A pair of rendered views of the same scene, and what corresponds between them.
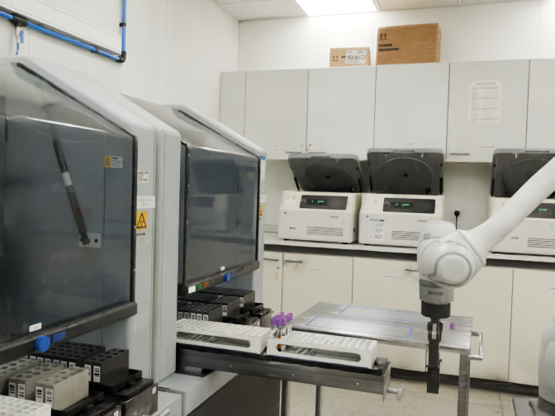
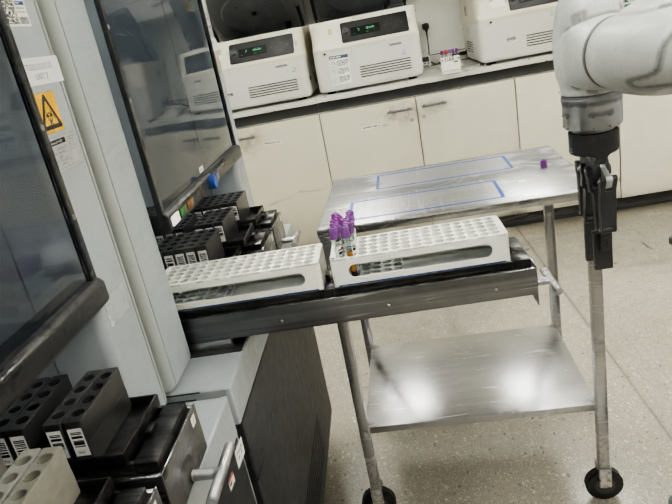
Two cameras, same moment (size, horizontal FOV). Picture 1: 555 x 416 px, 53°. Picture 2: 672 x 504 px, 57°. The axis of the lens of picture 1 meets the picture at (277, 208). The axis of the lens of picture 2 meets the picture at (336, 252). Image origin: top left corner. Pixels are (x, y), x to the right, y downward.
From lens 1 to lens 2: 0.63 m
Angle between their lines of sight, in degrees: 21
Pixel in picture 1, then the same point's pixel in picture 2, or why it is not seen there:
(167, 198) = (79, 58)
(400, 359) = not seen: hidden behind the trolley
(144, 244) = (71, 161)
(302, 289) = (264, 171)
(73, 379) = (40, 486)
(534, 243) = (535, 40)
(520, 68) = not seen: outside the picture
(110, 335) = (68, 351)
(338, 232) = (291, 85)
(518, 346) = not seen: hidden behind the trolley
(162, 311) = (143, 273)
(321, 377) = (436, 296)
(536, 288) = (543, 96)
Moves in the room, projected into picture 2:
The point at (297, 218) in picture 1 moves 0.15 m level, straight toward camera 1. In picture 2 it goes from (232, 79) to (234, 80)
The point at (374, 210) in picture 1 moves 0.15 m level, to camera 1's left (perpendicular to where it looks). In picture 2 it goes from (331, 43) to (303, 49)
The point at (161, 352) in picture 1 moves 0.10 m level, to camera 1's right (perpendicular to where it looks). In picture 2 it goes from (164, 339) to (226, 321)
